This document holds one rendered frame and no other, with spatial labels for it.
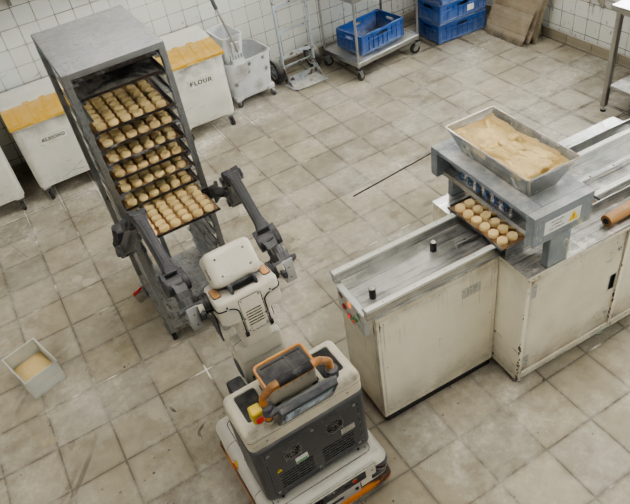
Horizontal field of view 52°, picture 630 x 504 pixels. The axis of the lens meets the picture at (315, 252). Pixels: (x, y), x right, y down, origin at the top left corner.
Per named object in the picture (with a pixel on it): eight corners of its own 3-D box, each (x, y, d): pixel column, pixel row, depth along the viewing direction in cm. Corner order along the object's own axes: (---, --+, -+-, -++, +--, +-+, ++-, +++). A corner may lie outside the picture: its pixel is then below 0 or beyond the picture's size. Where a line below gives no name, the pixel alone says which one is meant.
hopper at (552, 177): (491, 130, 317) (493, 105, 308) (577, 183, 278) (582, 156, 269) (444, 151, 309) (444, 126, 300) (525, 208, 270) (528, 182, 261)
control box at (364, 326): (345, 302, 311) (342, 282, 301) (371, 333, 294) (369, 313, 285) (338, 305, 310) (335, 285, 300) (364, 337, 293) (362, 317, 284)
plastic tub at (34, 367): (68, 376, 392) (57, 360, 382) (36, 400, 382) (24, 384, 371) (44, 353, 410) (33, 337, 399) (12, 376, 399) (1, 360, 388)
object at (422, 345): (454, 328, 380) (455, 209, 320) (492, 366, 356) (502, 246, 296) (352, 383, 360) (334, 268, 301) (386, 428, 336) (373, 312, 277)
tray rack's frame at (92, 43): (246, 305, 411) (166, 39, 293) (173, 343, 396) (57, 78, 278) (206, 253, 455) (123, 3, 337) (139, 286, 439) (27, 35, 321)
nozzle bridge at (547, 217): (481, 177, 346) (484, 122, 324) (584, 249, 296) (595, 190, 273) (431, 200, 337) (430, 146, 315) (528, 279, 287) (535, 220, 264)
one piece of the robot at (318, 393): (342, 392, 267) (350, 377, 247) (268, 436, 256) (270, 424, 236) (328, 369, 271) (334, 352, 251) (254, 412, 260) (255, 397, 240)
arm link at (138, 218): (120, 206, 270) (143, 198, 275) (120, 222, 282) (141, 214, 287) (170, 293, 259) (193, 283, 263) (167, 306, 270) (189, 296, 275)
